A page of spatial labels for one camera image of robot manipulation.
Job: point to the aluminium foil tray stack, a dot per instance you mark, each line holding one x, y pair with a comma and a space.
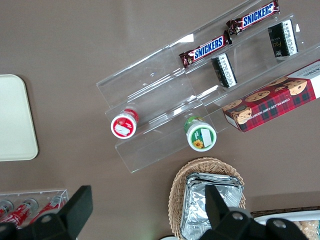
195, 207

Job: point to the clear acrylic bottle rack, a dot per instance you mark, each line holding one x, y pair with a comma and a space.
37, 193

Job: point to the small black snack box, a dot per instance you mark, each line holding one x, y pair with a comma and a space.
283, 38
225, 71

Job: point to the clear acrylic stepped shelf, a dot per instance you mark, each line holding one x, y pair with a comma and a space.
160, 90

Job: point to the clear bag of crackers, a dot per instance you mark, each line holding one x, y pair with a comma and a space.
311, 228

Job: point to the dark brown woven mat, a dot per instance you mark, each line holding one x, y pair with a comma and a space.
275, 211

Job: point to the beige rectangular serving tray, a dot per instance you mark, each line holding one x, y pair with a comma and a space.
15, 117

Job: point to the oval light wicker basket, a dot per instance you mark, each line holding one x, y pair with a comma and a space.
180, 190

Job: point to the red tartan cookie box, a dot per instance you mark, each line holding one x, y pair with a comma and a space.
275, 100

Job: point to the white rectangular snack tray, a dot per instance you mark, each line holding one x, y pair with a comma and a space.
280, 215

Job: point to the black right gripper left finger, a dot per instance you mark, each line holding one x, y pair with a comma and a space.
80, 207

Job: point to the Snickers chocolate bar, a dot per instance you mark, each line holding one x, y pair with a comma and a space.
207, 47
257, 16

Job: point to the red lidded yogurt cup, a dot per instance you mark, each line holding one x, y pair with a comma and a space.
124, 124

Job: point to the green lidded yogurt cup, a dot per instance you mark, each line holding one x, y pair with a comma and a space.
201, 135

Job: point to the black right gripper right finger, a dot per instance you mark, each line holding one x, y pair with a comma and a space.
215, 210

